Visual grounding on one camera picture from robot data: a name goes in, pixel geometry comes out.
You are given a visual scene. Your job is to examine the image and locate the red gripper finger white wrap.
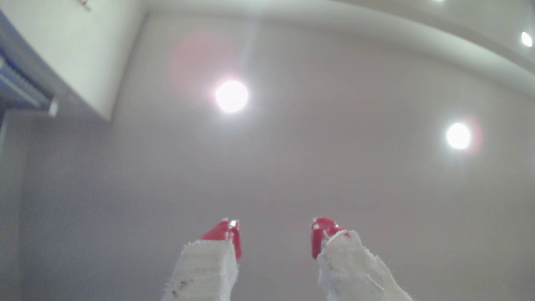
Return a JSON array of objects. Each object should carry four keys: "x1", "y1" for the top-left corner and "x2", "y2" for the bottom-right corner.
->
[
  {"x1": 310, "y1": 217, "x2": 414, "y2": 301},
  {"x1": 161, "y1": 217, "x2": 242, "y2": 301}
]

